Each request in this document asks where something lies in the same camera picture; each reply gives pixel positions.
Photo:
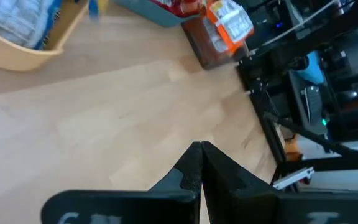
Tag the teal plastic bin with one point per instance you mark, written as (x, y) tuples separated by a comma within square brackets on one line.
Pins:
[(154, 15)]

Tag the white aluminium bar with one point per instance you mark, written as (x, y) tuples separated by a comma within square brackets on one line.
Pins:
[(294, 178)]

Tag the blue cloth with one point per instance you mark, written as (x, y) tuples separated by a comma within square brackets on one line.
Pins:
[(311, 70)]

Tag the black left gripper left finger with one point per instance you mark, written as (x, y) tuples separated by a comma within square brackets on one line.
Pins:
[(166, 202)]

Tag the black diagonal strut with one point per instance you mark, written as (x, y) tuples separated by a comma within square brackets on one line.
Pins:
[(322, 141)]

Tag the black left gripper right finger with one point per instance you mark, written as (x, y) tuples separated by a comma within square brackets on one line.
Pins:
[(244, 202)]

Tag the black device with green light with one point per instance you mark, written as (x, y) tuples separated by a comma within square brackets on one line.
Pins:
[(314, 105)]

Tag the yellow plastic bin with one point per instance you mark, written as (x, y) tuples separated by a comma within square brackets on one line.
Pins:
[(17, 57)]

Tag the brown plastic bin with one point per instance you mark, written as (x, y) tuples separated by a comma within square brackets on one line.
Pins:
[(204, 56)]

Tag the red roast beef ramen pack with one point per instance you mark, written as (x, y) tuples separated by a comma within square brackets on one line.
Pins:
[(179, 6)]

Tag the orange small object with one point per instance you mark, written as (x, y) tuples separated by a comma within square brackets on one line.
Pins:
[(292, 149)]

